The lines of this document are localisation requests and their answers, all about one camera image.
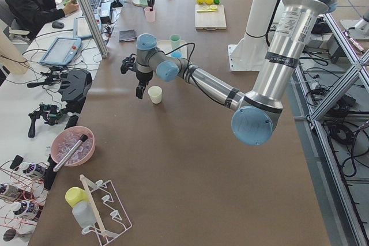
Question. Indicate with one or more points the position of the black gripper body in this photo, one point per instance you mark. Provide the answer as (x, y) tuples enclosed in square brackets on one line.
[(143, 77)]

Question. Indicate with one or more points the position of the cream cup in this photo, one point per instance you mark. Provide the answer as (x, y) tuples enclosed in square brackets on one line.
[(155, 94)]

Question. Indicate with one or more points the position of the pink cup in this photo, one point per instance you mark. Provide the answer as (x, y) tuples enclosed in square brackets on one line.
[(150, 14)]

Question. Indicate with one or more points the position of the light blue cup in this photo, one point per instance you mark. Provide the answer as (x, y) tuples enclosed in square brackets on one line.
[(176, 54)]

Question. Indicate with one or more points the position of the green cup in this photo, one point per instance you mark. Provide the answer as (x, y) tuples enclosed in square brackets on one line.
[(175, 41)]

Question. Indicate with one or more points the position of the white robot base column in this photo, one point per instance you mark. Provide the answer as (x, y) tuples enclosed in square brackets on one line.
[(249, 53)]

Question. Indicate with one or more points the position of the cream serving tray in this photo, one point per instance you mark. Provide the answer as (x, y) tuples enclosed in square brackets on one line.
[(165, 45)]

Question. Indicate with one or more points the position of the mint green bowl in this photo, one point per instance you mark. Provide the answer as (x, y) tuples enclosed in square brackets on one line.
[(143, 3)]

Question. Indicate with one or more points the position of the grey folded cloth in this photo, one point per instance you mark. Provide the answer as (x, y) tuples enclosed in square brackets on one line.
[(127, 35)]

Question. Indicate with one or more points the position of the blue teach pendant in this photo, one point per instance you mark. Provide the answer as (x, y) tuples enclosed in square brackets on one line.
[(81, 28), (61, 52)]

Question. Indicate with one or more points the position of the yellow plastic knife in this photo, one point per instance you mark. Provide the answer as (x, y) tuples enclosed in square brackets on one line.
[(205, 10)]

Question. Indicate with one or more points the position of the bamboo cutting board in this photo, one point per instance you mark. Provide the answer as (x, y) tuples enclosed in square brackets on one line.
[(210, 20)]

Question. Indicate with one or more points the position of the metal muddler in bowl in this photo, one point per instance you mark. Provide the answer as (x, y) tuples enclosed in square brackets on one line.
[(70, 153)]

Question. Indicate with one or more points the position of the yellow cup on rack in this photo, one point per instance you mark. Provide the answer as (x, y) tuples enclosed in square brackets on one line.
[(74, 195)]

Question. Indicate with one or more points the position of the grey cup on rack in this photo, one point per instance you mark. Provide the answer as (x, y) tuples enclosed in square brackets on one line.
[(83, 213)]

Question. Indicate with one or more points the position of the aluminium frame post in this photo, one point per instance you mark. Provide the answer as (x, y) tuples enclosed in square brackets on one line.
[(92, 24)]

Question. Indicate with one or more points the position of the white wire drying rack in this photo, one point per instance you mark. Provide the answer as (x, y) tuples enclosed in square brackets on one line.
[(112, 218)]

